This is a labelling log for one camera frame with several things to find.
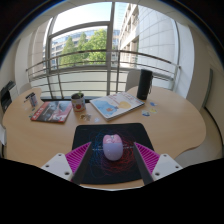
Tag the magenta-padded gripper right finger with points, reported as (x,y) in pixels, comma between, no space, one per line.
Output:
(164,165)

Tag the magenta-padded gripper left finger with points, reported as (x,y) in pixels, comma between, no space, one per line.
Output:
(61,165)

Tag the pink and lilac computer mouse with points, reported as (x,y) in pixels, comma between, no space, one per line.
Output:
(112,148)

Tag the black mouse pad red swirl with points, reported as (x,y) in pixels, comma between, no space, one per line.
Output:
(110,173)

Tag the small pale sticker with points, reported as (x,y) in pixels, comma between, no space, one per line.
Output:
(85,117)

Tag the red magazine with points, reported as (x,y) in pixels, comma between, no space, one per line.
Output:
(51,111)

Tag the small yellow sticker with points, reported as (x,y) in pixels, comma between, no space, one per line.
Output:
(153,110)

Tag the white mug with plant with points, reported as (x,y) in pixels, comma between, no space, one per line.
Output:
(78,103)

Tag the small dark drink can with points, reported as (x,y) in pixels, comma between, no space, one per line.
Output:
(32,100)

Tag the light illustrated magazine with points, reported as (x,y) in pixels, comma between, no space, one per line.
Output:
(115,106)

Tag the black drink tumbler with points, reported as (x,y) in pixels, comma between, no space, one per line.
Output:
(145,85)

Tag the white chair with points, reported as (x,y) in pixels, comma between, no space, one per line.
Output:
(131,80)
(25,88)

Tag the black printer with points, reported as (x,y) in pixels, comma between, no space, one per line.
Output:
(6,95)

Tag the metal window railing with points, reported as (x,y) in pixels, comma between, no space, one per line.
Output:
(83,53)

